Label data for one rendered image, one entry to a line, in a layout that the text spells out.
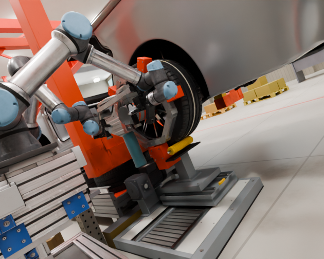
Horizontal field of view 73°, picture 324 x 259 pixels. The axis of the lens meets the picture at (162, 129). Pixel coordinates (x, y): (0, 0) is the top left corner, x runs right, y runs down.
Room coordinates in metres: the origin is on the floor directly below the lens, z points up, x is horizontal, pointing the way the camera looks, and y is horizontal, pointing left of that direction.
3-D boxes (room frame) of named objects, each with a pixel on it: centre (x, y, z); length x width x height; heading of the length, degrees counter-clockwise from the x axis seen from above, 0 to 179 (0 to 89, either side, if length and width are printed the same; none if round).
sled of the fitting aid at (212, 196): (1.66, -0.08, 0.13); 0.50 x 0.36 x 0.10; 45
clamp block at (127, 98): (1.31, 0.10, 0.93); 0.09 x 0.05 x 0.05; 135
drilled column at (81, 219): (1.65, 0.81, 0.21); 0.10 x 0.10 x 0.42; 45
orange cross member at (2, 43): (4.07, 0.96, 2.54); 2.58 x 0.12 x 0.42; 135
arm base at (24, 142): (0.87, 0.55, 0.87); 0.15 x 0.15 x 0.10
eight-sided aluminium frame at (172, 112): (1.57, 0.07, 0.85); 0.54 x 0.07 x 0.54; 45
